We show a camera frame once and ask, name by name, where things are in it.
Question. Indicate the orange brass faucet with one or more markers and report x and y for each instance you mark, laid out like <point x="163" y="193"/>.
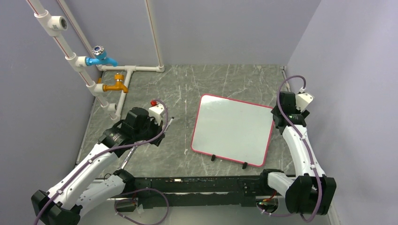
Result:
<point x="118" y="86"/>

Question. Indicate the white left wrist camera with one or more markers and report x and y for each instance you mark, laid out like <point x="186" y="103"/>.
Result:
<point x="156" y="111"/>

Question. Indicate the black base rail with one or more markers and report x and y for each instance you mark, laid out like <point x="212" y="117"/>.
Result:
<point x="245" y="191"/>

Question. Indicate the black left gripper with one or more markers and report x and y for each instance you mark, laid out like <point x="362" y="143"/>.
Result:
<point x="157" y="128"/>

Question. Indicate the white whiteboard marker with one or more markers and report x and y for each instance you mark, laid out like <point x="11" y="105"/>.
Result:
<point x="168" y="125"/>

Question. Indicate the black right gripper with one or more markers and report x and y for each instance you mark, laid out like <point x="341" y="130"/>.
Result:
<point x="304" y="113"/>

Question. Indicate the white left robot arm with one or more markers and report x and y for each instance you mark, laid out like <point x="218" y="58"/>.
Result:
<point x="72" y="198"/>

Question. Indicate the pink framed whiteboard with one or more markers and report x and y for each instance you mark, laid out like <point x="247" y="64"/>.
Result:
<point x="233" y="130"/>

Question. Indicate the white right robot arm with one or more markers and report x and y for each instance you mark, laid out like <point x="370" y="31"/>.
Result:
<point x="311" y="191"/>

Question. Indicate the white PVC pipe frame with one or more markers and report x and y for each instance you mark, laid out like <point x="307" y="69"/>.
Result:
<point x="110" y="97"/>

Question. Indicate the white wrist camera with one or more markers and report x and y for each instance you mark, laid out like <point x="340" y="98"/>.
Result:
<point x="303" y="99"/>
<point x="156" y="111"/>

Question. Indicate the silver combination wrench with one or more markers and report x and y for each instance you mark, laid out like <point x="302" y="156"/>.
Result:
<point x="127" y="158"/>

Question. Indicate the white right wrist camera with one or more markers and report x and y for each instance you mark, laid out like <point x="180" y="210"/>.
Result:
<point x="303" y="99"/>

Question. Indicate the blue plastic faucet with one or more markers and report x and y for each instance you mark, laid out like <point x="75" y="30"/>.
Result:
<point x="100" y="57"/>

